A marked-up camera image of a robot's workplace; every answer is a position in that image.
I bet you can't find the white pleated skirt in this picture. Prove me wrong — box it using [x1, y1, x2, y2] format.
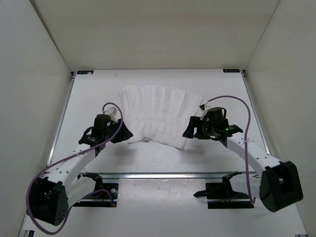
[118, 85, 203, 150]

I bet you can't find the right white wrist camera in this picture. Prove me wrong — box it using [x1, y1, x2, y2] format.
[199, 103, 210, 120]

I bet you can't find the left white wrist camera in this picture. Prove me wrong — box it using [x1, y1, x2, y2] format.
[104, 107, 118, 123]

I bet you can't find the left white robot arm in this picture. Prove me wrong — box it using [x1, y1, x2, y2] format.
[27, 114, 133, 226]

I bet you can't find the blue corner label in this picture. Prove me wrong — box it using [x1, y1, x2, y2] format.
[77, 70, 94, 75]
[223, 69, 240, 73]

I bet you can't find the right blue corner label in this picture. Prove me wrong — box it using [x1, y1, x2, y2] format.
[223, 69, 240, 73]

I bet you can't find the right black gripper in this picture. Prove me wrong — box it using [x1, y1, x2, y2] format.
[183, 117, 216, 140]

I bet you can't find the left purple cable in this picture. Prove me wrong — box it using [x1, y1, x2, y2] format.
[26, 103, 123, 235]

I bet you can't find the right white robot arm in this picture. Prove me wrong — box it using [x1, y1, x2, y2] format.
[183, 107, 303, 212]

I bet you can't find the aluminium table front rail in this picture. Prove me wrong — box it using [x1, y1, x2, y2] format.
[44, 171, 279, 180]

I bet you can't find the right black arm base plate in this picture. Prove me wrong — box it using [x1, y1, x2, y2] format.
[193, 171, 254, 209]

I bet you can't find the left blue corner label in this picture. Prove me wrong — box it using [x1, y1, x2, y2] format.
[77, 70, 94, 75]

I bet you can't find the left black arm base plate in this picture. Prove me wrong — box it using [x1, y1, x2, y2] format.
[76, 173, 119, 208]

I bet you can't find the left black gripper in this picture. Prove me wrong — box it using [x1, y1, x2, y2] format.
[105, 117, 134, 142]

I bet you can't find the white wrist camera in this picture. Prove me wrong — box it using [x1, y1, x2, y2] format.
[104, 107, 118, 123]
[199, 103, 210, 120]

